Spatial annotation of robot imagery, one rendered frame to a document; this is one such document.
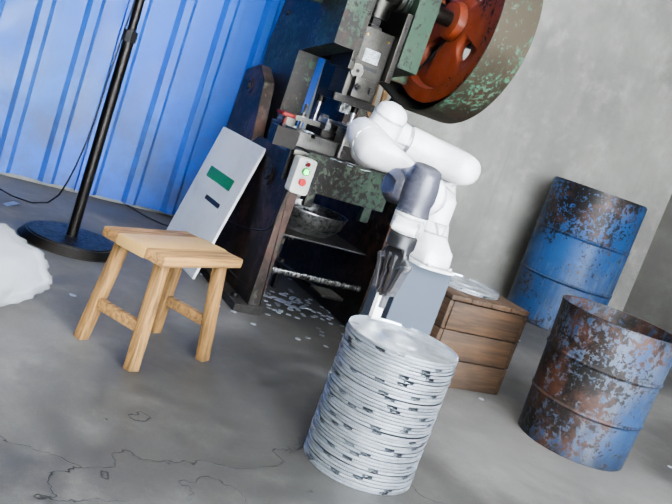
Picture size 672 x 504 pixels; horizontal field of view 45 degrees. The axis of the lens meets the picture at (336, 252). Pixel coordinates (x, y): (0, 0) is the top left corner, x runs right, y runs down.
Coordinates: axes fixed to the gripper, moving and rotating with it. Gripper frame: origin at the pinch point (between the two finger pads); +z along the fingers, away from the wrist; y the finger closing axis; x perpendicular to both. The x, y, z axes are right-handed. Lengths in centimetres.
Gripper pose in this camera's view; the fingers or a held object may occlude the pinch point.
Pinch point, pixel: (378, 306)
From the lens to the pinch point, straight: 214.6
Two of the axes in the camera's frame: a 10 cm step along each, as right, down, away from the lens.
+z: -3.3, 9.3, 1.7
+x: -7.9, -1.7, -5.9
